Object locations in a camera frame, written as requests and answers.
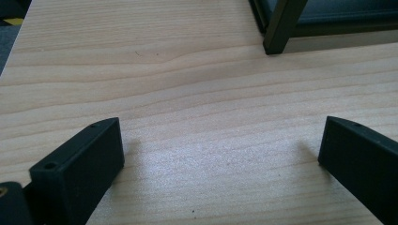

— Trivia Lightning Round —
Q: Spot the black stand base striped edge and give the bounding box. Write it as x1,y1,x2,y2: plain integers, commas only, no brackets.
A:
0,0,33,26

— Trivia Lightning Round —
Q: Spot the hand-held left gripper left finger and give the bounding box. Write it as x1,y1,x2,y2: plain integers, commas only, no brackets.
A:
28,117,126,225

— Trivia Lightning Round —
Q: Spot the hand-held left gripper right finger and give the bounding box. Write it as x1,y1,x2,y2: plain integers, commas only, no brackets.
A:
317,115,398,225

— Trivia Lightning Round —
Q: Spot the black two-tier metal rack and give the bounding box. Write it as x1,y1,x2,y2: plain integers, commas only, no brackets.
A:
248,0,398,56

